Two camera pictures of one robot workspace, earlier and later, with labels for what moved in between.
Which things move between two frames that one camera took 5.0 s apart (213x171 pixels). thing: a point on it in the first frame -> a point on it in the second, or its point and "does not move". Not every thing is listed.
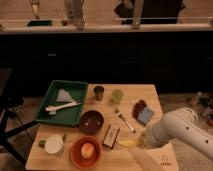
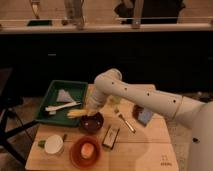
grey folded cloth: [63, 96] does not move
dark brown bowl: [91, 121] does not move
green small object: [41, 143] does not move
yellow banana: [127, 142] -> [77, 112]
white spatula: [52, 109] does not move
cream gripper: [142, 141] -> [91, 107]
